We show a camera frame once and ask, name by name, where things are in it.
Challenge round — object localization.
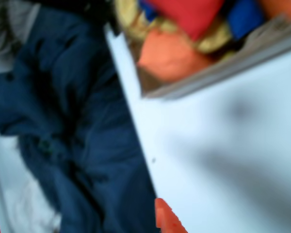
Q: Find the person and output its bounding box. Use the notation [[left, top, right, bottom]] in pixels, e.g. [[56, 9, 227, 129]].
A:
[[0, 0, 158, 233]]

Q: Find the blue bean bag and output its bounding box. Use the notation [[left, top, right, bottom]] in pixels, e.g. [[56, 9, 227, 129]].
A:
[[226, 0, 264, 41]]

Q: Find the red bean bag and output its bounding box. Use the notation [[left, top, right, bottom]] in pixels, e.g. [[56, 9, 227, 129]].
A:
[[145, 0, 225, 41]]

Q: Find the cardboard box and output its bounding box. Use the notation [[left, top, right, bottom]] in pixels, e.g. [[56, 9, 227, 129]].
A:
[[104, 0, 291, 100]]

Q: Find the orange bean bag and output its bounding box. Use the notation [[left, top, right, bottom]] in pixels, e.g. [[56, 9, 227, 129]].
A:
[[137, 30, 209, 82], [258, 0, 291, 20]]

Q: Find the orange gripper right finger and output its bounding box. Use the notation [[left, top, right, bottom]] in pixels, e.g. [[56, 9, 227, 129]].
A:
[[155, 198, 189, 233]]

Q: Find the yellow bean bag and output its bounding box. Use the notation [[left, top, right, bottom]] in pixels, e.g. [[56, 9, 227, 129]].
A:
[[115, 0, 148, 47], [157, 19, 233, 54]]

